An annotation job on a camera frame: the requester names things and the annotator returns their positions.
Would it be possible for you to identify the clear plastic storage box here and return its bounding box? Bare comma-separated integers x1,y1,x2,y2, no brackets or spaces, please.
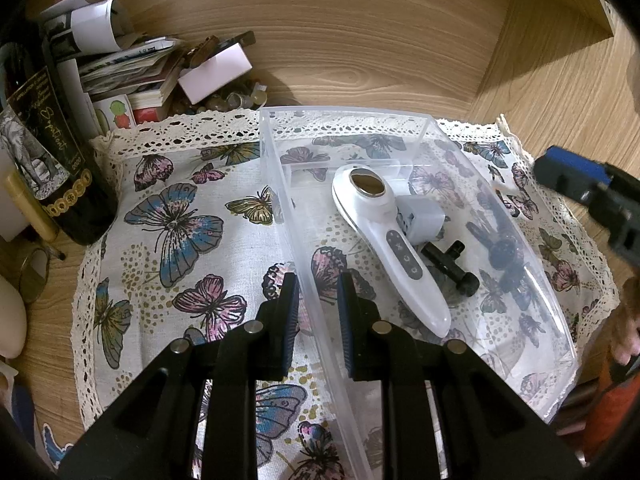
259,106,578,480

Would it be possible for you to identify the butterfly print lace cloth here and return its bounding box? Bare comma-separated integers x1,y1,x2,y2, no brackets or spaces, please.
70,107,621,480

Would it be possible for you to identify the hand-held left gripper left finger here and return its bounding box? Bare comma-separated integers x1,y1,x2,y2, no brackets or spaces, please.
60,271,301,480

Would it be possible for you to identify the dark wine bottle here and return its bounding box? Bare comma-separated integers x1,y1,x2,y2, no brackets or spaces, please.
0,40,121,246

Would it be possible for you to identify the white handheld massager device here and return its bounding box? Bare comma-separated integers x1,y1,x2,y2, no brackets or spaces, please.
331,164,452,338

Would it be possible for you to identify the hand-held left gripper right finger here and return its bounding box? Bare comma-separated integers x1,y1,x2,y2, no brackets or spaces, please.
336,271,586,480

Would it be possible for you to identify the black t-shaped tool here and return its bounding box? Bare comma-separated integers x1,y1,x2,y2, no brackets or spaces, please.
421,240,481,301

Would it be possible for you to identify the person's right hand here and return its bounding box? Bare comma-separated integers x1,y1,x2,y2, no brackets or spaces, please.
612,280,640,366

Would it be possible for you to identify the fruit sticker sheet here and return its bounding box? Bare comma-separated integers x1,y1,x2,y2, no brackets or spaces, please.
92,95,136,133

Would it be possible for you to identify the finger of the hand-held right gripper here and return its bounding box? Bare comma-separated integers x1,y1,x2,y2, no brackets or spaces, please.
533,145,640,261

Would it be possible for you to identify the small pink box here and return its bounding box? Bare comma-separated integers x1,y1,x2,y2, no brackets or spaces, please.
177,42,253,103

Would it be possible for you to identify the pile of papers and booklets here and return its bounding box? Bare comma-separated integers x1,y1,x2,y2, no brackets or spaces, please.
40,0,186,126

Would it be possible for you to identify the yellow candle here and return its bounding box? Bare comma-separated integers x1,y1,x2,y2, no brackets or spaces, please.
2,172,58,241

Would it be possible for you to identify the grey plug adapter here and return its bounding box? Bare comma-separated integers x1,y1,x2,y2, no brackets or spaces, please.
395,195,446,248

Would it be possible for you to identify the beige rounded bottle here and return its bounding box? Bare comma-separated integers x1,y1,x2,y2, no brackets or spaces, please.
0,280,28,361

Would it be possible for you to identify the round gold rimmed glass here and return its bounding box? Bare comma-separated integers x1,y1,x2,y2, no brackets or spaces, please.
19,247,53,306

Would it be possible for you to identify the pile of glass beads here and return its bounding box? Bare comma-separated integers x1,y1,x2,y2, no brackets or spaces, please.
170,80,271,117

